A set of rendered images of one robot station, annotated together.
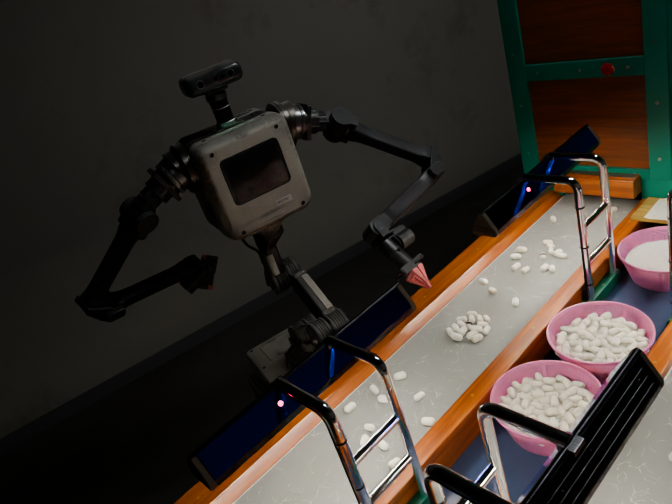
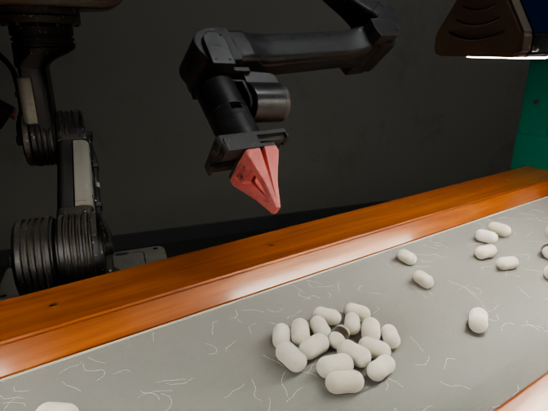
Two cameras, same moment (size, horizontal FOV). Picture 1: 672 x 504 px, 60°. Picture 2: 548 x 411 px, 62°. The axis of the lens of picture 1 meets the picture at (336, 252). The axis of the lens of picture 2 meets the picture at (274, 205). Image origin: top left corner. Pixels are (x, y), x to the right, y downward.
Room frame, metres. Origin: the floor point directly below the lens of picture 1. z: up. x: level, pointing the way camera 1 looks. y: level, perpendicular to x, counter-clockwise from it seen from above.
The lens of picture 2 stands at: (1.01, -0.25, 1.05)
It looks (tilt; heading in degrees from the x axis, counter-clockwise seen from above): 20 degrees down; 1
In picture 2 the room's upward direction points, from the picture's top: straight up
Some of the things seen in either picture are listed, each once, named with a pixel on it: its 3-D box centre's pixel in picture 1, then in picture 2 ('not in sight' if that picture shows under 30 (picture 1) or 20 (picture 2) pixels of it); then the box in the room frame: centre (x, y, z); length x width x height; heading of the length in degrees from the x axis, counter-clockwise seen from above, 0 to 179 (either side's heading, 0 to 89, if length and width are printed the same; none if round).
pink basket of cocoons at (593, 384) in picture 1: (548, 410); not in sight; (1.04, -0.37, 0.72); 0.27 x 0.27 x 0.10
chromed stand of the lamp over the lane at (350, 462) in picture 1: (356, 444); not in sight; (0.96, 0.09, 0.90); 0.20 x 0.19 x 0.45; 125
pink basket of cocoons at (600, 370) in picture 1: (600, 344); not in sight; (1.20, -0.60, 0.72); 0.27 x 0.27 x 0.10
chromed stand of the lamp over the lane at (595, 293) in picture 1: (570, 230); not in sight; (1.52, -0.70, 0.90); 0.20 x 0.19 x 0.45; 125
